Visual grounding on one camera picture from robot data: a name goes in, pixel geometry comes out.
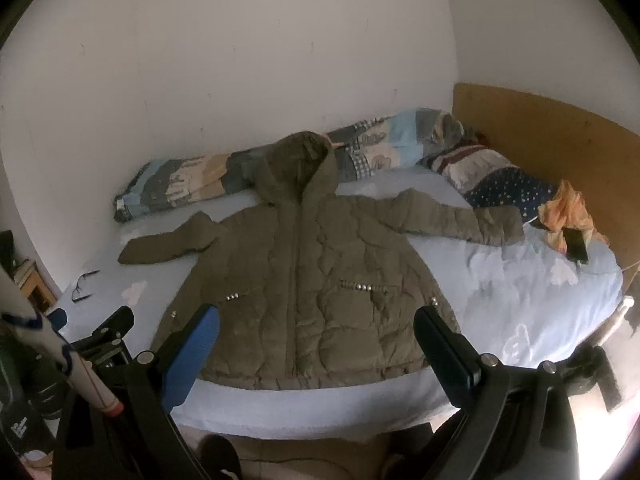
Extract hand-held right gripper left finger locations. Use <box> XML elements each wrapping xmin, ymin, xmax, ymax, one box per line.
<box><xmin>52</xmin><ymin>304</ymin><xmax>221</xmax><ymax>480</ymax></box>

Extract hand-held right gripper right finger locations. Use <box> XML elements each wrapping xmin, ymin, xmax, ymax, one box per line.
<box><xmin>414</xmin><ymin>305</ymin><xmax>581</xmax><ymax>480</ymax></box>

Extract olive green puffer jacket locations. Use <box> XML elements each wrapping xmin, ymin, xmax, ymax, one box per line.
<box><xmin>118</xmin><ymin>130</ymin><xmax>524</xmax><ymax>391</ymax></box>

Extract wooden nightstand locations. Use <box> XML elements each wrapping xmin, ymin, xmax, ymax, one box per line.
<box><xmin>15</xmin><ymin>259</ymin><xmax>58</xmax><ymax>318</ymax></box>

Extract black eyeglasses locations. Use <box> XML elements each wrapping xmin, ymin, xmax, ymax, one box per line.
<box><xmin>70</xmin><ymin>270</ymin><xmax>101</xmax><ymax>305</ymax></box>

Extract light blue cloud bedsheet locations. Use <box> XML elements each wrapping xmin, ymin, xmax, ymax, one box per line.
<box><xmin>50</xmin><ymin>165</ymin><xmax>626</xmax><ymax>441</ymax></box>

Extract black phone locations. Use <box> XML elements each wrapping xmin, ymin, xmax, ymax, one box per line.
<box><xmin>562</xmin><ymin>227</ymin><xmax>591</xmax><ymax>264</ymax></box>

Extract rolled patchwork quilt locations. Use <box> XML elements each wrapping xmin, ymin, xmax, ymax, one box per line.
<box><xmin>113</xmin><ymin>107</ymin><xmax>468</xmax><ymax>223</ymax></box>

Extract white object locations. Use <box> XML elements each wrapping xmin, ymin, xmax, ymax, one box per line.
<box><xmin>597</xmin><ymin>296</ymin><xmax>636</xmax><ymax>346</ymax></box>

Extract star print pillow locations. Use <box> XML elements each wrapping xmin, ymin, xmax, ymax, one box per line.
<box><xmin>420</xmin><ymin>144</ymin><xmax>558</xmax><ymax>221</ymax></box>

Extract orange crumpled cloth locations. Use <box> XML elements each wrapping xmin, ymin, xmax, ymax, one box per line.
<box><xmin>539</xmin><ymin>180</ymin><xmax>611</xmax><ymax>253</ymax></box>

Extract wooden headboard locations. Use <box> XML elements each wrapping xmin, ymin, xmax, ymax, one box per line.
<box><xmin>452</xmin><ymin>82</ymin><xmax>640</xmax><ymax>271</ymax></box>

